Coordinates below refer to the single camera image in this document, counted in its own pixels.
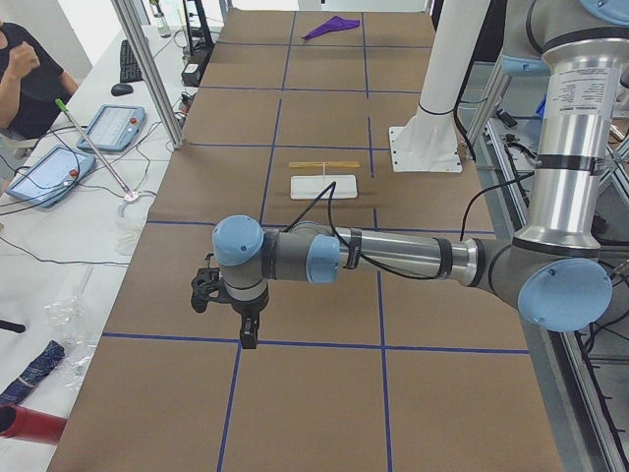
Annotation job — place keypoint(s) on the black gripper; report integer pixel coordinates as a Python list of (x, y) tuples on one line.
[(247, 307)]

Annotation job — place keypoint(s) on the purple towel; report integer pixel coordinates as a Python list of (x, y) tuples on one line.
[(334, 24)]

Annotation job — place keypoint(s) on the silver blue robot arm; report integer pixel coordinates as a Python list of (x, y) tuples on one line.
[(549, 271)]

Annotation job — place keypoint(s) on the white rack with wooden bars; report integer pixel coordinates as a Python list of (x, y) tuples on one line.
[(307, 187)]

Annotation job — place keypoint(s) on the crumpled clear plastic wrap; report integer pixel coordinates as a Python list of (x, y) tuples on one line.
[(69, 317)]

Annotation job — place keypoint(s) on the folded dark blue umbrella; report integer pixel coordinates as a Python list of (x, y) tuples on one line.
[(34, 374)]

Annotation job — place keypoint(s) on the blue teach pendant far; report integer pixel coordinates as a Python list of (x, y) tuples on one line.
[(114, 127)]

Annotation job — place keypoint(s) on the blue teach pendant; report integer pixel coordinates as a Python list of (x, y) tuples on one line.
[(114, 127), (52, 177)]

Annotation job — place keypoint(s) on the blue teach pendant near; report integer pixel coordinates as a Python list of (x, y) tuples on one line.
[(52, 177)]

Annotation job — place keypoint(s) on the red cylinder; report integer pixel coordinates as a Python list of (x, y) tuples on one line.
[(24, 424)]

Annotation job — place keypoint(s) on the black power adapter box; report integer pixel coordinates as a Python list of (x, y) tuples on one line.
[(191, 75)]

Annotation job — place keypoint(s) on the black computer mouse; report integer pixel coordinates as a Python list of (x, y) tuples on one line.
[(121, 89)]

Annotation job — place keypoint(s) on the black keyboard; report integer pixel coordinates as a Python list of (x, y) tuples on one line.
[(130, 71)]

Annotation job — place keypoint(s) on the metal rod green tip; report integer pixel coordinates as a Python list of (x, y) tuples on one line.
[(130, 194)]

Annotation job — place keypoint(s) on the seated person in black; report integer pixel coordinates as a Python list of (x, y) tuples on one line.
[(31, 81)]

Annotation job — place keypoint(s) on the white pedestal column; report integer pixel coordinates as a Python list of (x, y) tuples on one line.
[(428, 142)]

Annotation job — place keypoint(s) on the aluminium frame post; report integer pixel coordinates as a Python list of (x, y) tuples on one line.
[(132, 27)]

